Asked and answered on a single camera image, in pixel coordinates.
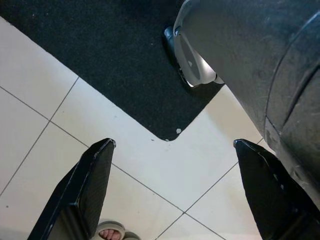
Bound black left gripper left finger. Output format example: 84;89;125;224
26;137;117;240

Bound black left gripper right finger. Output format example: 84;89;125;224
232;138;320;240

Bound black floor mat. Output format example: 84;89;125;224
0;0;226;142

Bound person's foot in grey sandal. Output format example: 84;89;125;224
97;219;127;240

